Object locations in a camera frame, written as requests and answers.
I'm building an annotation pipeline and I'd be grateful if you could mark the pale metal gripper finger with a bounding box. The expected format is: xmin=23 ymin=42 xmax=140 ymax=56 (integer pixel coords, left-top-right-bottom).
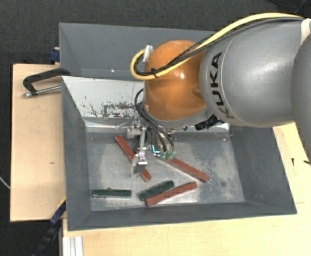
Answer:
xmin=130 ymin=155 xmax=140 ymax=177
xmin=137 ymin=148 xmax=149 ymax=174

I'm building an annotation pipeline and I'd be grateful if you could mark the red-brown flat block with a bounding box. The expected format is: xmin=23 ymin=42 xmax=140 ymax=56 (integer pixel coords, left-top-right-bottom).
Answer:
xmin=144 ymin=181 xmax=198 ymax=207
xmin=114 ymin=134 xmax=153 ymax=183
xmin=161 ymin=155 xmax=209 ymax=183

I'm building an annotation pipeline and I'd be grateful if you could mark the dark green flat block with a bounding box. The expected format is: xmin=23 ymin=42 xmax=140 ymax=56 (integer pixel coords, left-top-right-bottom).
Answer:
xmin=138 ymin=180 xmax=176 ymax=201
xmin=91 ymin=187 xmax=132 ymax=199

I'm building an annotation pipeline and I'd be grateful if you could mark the grey metal bin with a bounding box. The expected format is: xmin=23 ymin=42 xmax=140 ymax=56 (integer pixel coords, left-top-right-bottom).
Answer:
xmin=58 ymin=22 xmax=298 ymax=231

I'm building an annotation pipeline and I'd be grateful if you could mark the pale wood flat board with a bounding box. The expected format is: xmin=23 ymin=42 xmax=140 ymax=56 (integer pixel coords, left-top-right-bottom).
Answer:
xmin=10 ymin=62 xmax=67 ymax=223

